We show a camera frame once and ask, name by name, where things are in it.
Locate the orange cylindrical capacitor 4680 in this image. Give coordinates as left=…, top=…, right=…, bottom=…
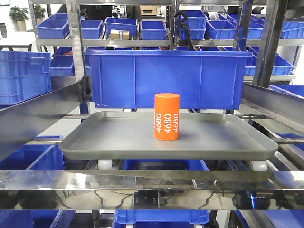
left=154, top=93, right=181, bottom=141

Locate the stainless steel shelf rack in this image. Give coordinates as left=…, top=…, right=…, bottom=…
left=0, top=0, right=304, bottom=210

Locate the grey metal tray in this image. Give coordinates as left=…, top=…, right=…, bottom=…
left=58, top=111, right=279, bottom=161

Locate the large blue plastic bin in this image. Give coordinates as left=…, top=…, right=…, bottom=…
left=87, top=50, right=251, bottom=109

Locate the blue ribbed plastic crate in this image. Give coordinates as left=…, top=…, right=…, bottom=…
left=0, top=51, right=52, bottom=106

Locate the potted green plant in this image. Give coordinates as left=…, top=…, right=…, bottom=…
left=9, top=6, right=29, bottom=31

